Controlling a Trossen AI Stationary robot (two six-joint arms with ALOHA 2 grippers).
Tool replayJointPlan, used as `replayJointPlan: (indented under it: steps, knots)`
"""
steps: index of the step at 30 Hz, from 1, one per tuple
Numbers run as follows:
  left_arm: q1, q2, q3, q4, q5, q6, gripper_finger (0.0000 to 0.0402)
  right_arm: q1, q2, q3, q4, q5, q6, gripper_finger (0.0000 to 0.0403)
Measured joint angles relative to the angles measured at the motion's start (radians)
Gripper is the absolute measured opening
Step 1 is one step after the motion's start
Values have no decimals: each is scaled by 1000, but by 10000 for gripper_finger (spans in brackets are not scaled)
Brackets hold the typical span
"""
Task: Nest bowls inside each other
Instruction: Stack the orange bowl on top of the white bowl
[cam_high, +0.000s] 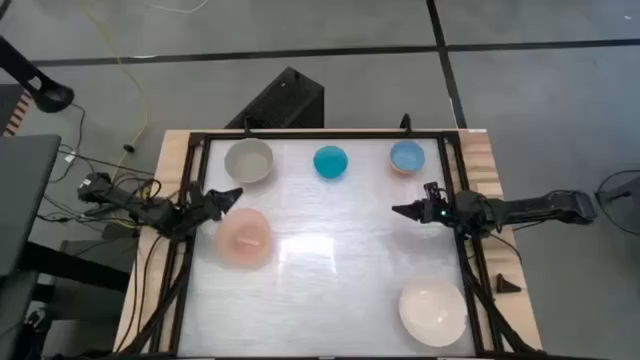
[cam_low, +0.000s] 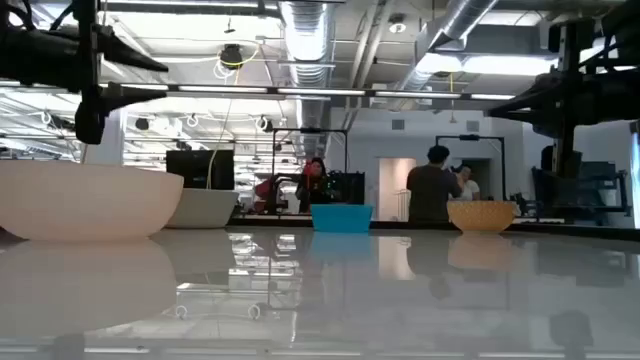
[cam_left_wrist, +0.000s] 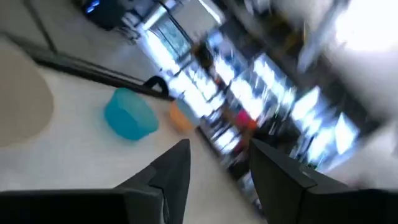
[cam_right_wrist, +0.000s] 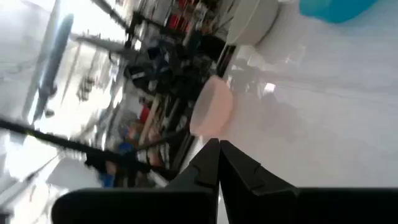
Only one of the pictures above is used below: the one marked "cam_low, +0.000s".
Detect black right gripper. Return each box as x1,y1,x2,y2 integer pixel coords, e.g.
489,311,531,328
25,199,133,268
487,22,640,176

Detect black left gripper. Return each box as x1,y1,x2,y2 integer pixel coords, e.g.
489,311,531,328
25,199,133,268
0,0,170,146

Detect yellow woven pattern bowl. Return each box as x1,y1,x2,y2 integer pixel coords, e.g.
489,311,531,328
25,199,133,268
446,199,522,234

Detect large pink bowl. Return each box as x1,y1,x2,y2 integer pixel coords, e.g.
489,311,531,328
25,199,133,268
0,159,185,242

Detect white bowl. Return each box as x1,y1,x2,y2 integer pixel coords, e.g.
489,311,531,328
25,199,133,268
164,187,241,230

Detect small blue bowl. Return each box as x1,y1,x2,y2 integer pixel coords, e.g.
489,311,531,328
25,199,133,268
310,203,375,234

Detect dark equipment shelf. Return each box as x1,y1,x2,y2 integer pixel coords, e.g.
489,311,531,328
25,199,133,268
530,159,630,221

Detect white building column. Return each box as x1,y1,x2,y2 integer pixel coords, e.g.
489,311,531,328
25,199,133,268
82,107,126,166

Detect person in background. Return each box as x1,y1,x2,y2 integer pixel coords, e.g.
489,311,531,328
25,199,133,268
453,164,482,203

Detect black round ceiling fixture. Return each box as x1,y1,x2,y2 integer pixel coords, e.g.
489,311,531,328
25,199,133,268
219,43,245,71

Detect black computer monitor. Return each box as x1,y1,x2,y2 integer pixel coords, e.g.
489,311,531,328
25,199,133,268
165,149,236,192

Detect person standing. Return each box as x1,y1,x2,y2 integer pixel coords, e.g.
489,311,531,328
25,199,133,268
405,144,464,224

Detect red office chair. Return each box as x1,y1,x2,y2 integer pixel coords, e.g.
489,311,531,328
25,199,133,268
253,178,275,213

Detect long ceiling light bar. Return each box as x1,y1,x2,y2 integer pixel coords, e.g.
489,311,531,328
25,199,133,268
99,82,517,102

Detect person seated at desk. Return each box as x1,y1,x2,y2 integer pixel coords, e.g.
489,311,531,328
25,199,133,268
295,156,333,215

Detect black station frame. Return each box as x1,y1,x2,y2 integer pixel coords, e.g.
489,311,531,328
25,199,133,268
271,127,350,217
434,133,507,202

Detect hanging yellow white cable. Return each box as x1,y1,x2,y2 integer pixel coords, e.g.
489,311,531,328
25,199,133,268
205,44,261,190

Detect silver ventilation duct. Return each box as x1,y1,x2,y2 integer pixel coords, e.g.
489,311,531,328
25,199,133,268
278,0,337,159
389,0,501,109

